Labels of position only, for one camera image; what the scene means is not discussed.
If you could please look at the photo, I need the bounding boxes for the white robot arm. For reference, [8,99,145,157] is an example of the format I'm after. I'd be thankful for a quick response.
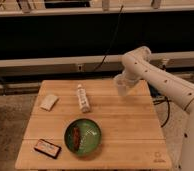
[122,46,194,171]

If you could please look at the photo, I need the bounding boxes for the white lying bottle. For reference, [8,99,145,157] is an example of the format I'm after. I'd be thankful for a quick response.
[77,84,90,113]

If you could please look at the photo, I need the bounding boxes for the brown food stick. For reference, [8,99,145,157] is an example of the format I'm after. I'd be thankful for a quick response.
[73,126,80,151]

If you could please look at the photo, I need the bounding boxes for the beige sponge block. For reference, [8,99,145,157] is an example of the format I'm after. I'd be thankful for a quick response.
[40,94,59,111]

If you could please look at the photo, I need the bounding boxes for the green bowl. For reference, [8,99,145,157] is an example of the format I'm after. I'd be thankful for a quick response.
[64,118,102,157]

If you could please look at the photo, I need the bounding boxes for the wooden folding table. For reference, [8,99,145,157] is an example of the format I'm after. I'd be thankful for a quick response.
[15,79,171,171]

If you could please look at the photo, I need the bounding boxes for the white wall outlet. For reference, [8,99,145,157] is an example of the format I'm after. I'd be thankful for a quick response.
[78,65,83,72]

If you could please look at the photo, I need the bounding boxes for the black hanging cable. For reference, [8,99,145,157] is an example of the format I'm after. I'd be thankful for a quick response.
[91,3,125,72]

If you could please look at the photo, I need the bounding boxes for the black floor cable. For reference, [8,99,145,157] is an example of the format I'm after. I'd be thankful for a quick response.
[152,94,173,128]

